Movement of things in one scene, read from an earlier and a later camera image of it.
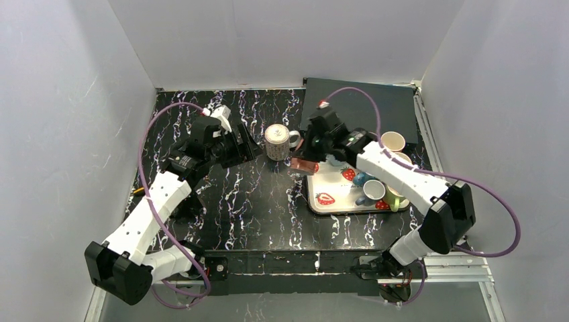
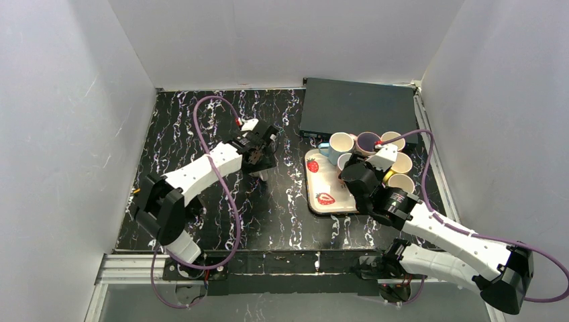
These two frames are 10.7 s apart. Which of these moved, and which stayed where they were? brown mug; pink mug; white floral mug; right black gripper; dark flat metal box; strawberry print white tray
Moved: white floral mug; right black gripper; brown mug
Stayed: pink mug; dark flat metal box; strawberry print white tray
